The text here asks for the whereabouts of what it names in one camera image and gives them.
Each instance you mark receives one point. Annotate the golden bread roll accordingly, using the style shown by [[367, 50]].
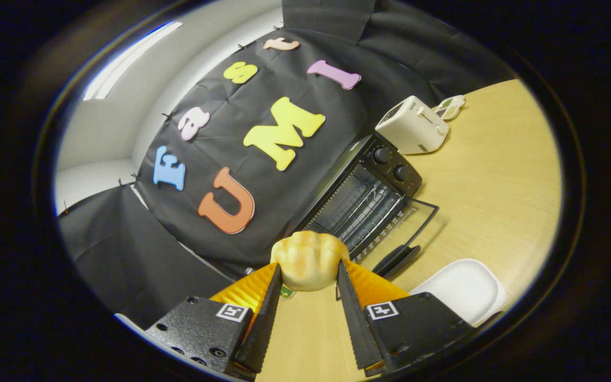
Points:
[[310, 260]]

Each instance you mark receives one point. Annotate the black toaster oven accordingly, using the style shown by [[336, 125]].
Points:
[[390, 164]]

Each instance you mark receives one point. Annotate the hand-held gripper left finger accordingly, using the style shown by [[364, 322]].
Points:
[[265, 323]]

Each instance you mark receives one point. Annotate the green label drink bottle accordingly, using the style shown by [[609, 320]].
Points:
[[286, 291]]

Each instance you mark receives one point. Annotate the white pop-up toaster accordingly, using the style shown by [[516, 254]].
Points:
[[409, 130]]

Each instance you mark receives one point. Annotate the ceiling light panel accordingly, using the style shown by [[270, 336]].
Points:
[[125, 63]]

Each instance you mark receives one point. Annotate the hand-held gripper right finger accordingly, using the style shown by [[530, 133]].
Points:
[[353, 323]]

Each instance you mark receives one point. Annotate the white square plate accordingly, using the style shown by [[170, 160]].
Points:
[[459, 286]]

